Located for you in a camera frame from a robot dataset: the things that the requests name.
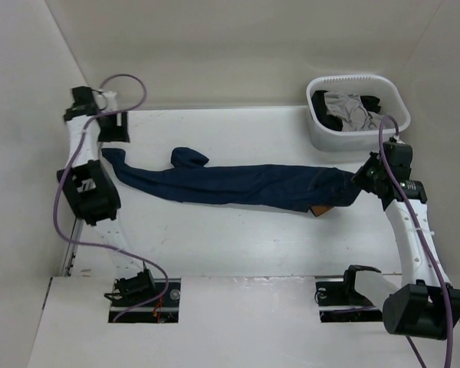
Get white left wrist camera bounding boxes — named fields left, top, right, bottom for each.
left=94, top=90, right=118, bottom=112

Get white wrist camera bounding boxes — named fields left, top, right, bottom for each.
left=94, top=90, right=118, bottom=112
left=390, top=135, right=404, bottom=144

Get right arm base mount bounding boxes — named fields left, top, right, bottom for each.
left=314, top=277, right=383, bottom=323

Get dark blue denim trousers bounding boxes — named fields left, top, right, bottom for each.
left=101, top=147, right=360, bottom=213

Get black garment in basket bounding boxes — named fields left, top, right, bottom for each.
left=310, top=90, right=382, bottom=131

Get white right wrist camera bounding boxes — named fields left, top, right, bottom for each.
left=390, top=135, right=404, bottom=144

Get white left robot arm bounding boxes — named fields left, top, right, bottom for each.
left=55, top=86, right=157, bottom=306

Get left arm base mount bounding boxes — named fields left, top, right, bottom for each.
left=103, top=269, right=182, bottom=324

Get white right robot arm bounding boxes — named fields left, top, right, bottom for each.
left=340, top=139, right=460, bottom=340

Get grey garment in basket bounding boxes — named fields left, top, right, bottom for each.
left=323, top=91, right=393, bottom=132

